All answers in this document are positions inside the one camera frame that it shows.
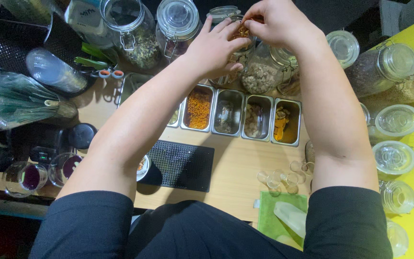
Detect person's left hand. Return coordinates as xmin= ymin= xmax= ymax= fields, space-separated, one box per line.
xmin=184 ymin=17 xmax=252 ymax=80

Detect flat steel tray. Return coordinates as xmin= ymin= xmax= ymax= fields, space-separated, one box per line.
xmin=118 ymin=72 xmax=154 ymax=108

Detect person's right hand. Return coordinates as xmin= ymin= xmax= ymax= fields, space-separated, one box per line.
xmin=242 ymin=0 xmax=325 ymax=55

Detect brown speckled round pot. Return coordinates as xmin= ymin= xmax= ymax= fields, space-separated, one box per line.
xmin=304 ymin=140 xmax=316 ymax=174

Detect steel pan with beige chunks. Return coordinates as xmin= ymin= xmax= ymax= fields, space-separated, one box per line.
xmin=241 ymin=94 xmax=275 ymax=142

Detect white plastic squeeze bottle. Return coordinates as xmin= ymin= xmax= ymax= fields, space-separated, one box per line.
xmin=273 ymin=201 xmax=308 ymax=239

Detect steel pan with green bits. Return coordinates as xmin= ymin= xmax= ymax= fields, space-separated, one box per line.
xmin=167 ymin=104 xmax=184 ymax=129

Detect orange handled scissors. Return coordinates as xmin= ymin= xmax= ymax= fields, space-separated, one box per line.
xmin=91 ymin=68 xmax=125 ymax=80

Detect steel pan with orange slices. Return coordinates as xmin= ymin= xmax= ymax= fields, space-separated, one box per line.
xmin=270 ymin=98 xmax=303 ymax=147

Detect clear glass clip jar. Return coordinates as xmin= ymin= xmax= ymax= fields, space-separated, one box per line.
xmin=387 ymin=219 xmax=409 ymax=258
xmin=372 ymin=140 xmax=414 ymax=181
xmin=379 ymin=179 xmax=414 ymax=215
xmin=326 ymin=30 xmax=361 ymax=70
xmin=359 ymin=102 xmax=414 ymax=145

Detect black perforated rubber mat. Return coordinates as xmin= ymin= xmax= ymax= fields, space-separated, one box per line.
xmin=138 ymin=140 xmax=215 ymax=193

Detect small white bowl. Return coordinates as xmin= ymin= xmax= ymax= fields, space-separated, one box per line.
xmin=136 ymin=155 xmax=152 ymax=182

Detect glass jar with orange pieces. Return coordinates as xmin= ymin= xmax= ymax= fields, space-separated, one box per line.
xmin=206 ymin=5 xmax=257 ymax=86

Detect person's black shirt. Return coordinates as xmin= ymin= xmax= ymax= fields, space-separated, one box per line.
xmin=28 ymin=186 xmax=394 ymax=259

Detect green cloth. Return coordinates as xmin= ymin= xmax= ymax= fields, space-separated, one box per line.
xmin=257 ymin=191 xmax=309 ymax=249

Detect glass jar with brown sticks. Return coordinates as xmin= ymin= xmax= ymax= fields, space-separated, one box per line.
xmin=277 ymin=70 xmax=302 ymax=98

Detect black round speaker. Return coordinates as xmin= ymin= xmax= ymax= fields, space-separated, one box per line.
xmin=67 ymin=123 xmax=98 ymax=150

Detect glass jar with beige chunks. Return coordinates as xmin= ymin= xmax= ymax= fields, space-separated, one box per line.
xmin=240 ymin=41 xmax=299 ymax=95

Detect white plastic bag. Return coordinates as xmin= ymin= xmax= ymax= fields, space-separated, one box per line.
xmin=64 ymin=0 xmax=116 ymax=49

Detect steel pan with orange shreds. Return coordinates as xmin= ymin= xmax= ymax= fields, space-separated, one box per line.
xmin=180 ymin=84 xmax=217 ymax=133

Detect steel pan with grey herbs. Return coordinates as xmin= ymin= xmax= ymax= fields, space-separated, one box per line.
xmin=211 ymin=88 xmax=246 ymax=137

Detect green leaves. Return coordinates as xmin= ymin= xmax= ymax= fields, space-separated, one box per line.
xmin=73 ymin=42 xmax=120 ymax=71

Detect glass jar with dark seeds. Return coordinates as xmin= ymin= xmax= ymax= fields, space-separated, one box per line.
xmin=344 ymin=41 xmax=414 ymax=98

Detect glass jar with red petals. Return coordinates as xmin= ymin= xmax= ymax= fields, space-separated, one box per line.
xmin=155 ymin=0 xmax=203 ymax=62

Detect glass beaker with purple liquid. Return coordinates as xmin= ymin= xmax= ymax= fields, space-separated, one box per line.
xmin=1 ymin=161 xmax=48 ymax=199
xmin=47 ymin=153 xmax=84 ymax=188

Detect stack of clear plastic lids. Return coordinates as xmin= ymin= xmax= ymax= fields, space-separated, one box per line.
xmin=25 ymin=47 xmax=89 ymax=95

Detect green stalks in plastic wrap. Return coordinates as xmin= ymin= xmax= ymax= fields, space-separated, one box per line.
xmin=0 ymin=71 xmax=79 ymax=129

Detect cluster of small glass cups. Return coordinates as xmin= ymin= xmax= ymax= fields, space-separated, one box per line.
xmin=257 ymin=160 xmax=315 ymax=196

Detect glass jar with dried herbs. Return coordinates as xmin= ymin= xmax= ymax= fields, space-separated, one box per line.
xmin=100 ymin=0 xmax=162 ymax=70

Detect black perforated metal basket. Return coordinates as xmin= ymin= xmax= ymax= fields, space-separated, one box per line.
xmin=0 ymin=3 xmax=98 ymax=88

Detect orange dried fruit pieces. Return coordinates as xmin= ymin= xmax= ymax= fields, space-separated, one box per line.
xmin=231 ymin=22 xmax=255 ymax=41

